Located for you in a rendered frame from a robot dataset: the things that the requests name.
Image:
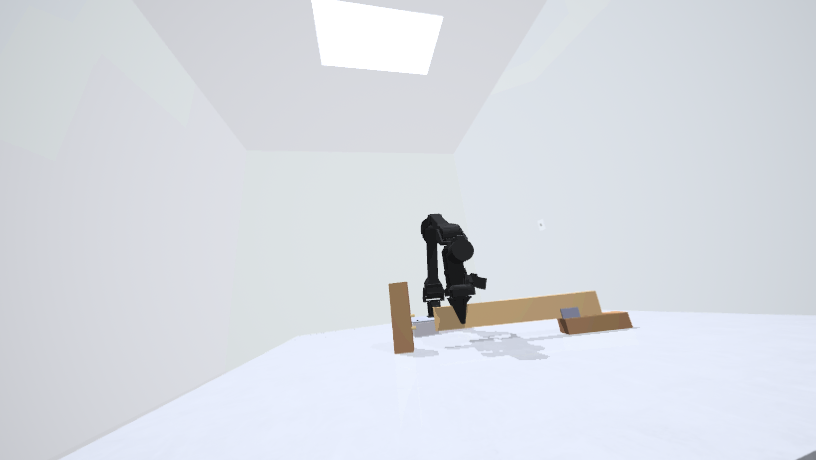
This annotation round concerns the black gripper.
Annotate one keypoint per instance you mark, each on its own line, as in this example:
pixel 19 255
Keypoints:
pixel 457 290

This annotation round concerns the long wooden rail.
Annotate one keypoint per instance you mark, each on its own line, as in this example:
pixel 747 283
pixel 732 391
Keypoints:
pixel 516 310

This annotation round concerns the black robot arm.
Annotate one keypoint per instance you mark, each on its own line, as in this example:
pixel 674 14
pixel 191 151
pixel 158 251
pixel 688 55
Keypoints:
pixel 435 229

